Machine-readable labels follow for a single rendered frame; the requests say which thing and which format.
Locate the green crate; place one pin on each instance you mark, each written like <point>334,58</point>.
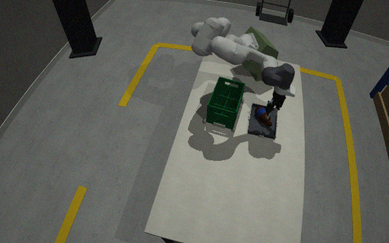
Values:
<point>216,105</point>

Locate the brown bottle with blue label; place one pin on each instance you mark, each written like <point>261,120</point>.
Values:
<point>260,112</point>

